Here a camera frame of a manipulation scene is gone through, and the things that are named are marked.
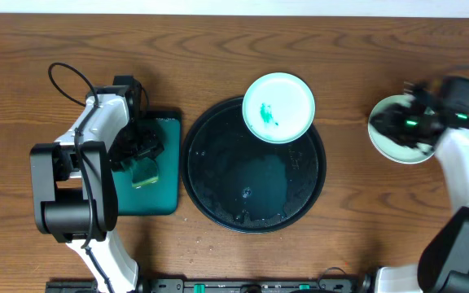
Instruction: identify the green yellow sponge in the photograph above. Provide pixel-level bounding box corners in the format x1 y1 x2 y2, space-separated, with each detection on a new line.
130 158 159 188

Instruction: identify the mint plate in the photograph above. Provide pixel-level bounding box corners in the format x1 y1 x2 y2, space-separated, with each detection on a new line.
242 72 316 144
367 94 434 164

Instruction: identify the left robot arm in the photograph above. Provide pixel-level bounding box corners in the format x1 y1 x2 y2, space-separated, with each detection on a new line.
30 85 164 292

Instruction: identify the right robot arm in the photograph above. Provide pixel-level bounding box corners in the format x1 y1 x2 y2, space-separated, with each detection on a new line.
368 92 469 292

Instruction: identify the rectangular black green tray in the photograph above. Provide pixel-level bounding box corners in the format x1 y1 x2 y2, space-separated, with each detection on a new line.
113 111 182 216

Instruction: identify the round black tray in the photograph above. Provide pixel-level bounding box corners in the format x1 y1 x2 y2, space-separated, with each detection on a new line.
181 97 327 234

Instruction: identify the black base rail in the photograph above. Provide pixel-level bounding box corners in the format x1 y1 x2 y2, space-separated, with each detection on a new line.
44 276 373 293

